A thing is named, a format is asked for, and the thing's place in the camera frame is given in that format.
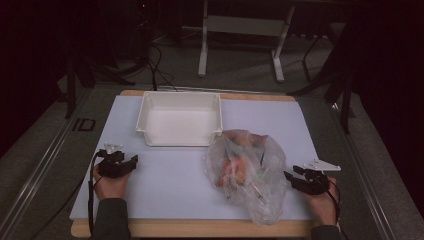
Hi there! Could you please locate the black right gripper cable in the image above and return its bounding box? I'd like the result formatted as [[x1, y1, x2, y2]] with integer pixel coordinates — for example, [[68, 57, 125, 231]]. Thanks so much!
[[326, 179, 342, 232]]

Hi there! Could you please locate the reddish orange fruit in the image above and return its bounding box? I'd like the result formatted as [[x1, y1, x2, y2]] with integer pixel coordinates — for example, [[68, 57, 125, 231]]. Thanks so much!
[[223, 130, 268, 148], [216, 156, 249, 188]]

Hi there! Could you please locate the metal floor rail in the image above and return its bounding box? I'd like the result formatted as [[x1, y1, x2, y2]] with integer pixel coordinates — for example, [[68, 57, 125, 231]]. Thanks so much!
[[0, 87, 95, 240], [329, 101, 399, 240]]

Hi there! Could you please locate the person's right hand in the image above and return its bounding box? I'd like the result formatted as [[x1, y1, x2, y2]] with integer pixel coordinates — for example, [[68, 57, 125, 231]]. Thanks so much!
[[299, 177, 340, 228]]

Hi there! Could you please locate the white plastic bin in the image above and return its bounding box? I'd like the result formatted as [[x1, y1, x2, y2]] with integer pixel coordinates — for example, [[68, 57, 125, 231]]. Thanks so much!
[[135, 91, 224, 148]]

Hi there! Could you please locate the white metal stand frame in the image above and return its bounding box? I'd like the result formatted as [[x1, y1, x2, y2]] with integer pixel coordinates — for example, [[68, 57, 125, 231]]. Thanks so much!
[[197, 0, 297, 83]]

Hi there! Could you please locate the black floor cable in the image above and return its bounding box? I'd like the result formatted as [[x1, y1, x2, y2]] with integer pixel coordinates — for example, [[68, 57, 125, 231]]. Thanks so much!
[[145, 41, 179, 92]]

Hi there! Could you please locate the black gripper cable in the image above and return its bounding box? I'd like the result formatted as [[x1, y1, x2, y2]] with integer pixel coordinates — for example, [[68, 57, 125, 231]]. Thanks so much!
[[326, 179, 342, 232], [87, 150, 105, 238]]

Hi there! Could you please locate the person's left hand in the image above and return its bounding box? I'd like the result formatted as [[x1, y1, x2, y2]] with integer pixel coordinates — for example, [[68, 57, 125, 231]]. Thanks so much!
[[92, 164, 132, 201]]

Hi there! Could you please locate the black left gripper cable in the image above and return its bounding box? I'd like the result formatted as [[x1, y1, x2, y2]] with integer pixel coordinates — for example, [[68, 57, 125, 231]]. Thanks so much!
[[87, 150, 105, 238]]

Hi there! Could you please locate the white table mat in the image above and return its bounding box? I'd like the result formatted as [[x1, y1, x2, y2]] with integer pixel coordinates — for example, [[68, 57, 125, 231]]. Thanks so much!
[[69, 94, 322, 222]]

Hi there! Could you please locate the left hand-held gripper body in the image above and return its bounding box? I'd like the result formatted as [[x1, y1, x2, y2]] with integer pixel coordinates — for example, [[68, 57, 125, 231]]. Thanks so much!
[[96, 143, 129, 179]]

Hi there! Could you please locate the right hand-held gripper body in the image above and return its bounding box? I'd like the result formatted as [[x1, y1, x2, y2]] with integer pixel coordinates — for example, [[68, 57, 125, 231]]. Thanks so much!
[[301, 158, 342, 196]]

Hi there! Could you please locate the clear plastic bag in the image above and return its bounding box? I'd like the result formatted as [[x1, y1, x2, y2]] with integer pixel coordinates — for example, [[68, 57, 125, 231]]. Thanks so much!
[[203, 128, 290, 227]]

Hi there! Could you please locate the black metal stand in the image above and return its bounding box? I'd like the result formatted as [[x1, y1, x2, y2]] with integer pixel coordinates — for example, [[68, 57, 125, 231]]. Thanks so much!
[[63, 39, 137, 120], [287, 19, 358, 135]]

